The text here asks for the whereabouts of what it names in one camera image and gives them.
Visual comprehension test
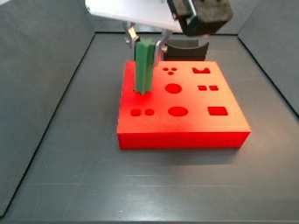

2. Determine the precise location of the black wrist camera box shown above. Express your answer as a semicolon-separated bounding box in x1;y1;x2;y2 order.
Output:
167;0;234;37

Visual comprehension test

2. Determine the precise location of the black curved block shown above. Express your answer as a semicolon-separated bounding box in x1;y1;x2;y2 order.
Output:
163;39;210;61

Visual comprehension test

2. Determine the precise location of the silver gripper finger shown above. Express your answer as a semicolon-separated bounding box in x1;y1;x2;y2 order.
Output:
123;22;139;45
154;30;173;66

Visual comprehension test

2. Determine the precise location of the green star-shaped peg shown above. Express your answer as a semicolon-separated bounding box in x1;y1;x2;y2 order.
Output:
135;38;155;95

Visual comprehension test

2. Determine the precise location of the red shape-sorting block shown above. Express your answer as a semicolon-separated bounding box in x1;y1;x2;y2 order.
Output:
117;61;252;150

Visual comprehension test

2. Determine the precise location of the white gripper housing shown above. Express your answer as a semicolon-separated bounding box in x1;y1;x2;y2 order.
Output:
86;0;183;32

